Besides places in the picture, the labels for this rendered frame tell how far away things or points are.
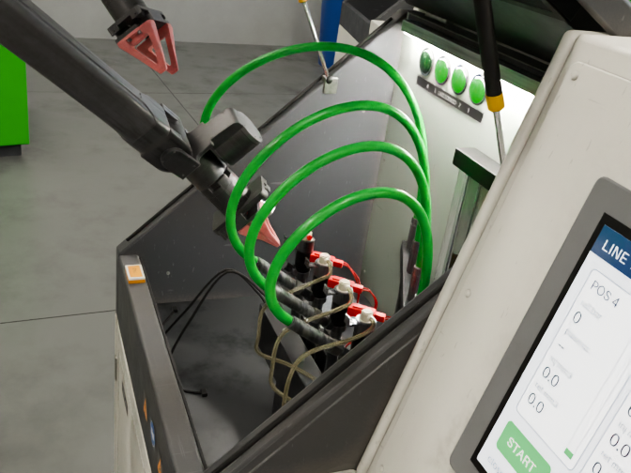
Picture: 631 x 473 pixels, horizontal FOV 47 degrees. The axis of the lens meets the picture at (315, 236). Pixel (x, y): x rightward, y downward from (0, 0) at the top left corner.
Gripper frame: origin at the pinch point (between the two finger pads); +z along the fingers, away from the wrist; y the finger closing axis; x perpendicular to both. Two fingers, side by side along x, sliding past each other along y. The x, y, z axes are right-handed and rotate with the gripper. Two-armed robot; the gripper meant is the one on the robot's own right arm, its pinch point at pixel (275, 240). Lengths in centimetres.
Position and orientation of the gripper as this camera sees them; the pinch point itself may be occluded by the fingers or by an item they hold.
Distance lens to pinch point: 116.0
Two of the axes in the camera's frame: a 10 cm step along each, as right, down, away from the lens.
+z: 6.3, 6.6, 4.1
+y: 7.7, -5.9, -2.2
